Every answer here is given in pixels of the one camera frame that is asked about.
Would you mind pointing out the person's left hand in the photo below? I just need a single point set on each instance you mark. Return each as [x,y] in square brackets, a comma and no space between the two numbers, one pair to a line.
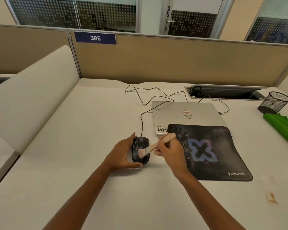
[118,154]

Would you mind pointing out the person's right hand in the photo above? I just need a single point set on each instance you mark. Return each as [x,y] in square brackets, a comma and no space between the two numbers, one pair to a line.
[171,155]

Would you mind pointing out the person's right fingers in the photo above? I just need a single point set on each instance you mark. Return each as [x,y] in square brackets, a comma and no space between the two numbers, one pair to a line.
[162,147]

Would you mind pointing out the person's left thumb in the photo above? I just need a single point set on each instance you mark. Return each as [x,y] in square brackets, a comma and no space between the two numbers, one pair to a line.
[132,165]

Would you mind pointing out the small wooden brush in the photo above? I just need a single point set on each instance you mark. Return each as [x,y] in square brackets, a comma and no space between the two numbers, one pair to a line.
[156,146]

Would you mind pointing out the black computer mouse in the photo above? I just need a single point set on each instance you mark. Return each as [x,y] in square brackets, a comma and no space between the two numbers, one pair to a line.
[141,150]

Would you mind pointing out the person's right forearm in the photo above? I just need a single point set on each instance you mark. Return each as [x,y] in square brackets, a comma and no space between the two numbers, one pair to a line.
[210,203]

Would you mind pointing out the person's left forearm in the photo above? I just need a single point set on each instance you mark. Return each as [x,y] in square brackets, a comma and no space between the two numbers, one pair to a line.
[73,201]

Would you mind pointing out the silver laptop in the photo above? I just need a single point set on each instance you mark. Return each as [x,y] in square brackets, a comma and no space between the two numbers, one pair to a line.
[189,114]

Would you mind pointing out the black printed mouse pad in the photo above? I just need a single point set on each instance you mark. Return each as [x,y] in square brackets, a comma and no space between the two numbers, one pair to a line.
[210,153]

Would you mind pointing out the beige desk partition panel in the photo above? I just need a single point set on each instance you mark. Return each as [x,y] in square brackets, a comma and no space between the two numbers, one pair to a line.
[177,58]
[26,49]

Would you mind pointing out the black mesh pen holder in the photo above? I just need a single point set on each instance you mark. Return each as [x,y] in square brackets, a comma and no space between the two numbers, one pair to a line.
[273,102]

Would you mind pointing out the green cloth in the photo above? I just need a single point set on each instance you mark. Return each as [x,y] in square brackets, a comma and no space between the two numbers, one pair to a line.
[282,128]

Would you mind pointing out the white side divider panel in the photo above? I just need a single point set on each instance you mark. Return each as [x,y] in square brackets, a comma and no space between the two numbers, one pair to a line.
[31,93]

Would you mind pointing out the blue desk number sign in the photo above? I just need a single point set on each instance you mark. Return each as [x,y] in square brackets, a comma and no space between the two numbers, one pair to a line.
[95,37]

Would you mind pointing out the frosted dotted glass window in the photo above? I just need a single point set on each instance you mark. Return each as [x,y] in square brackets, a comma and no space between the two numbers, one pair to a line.
[72,13]
[272,21]

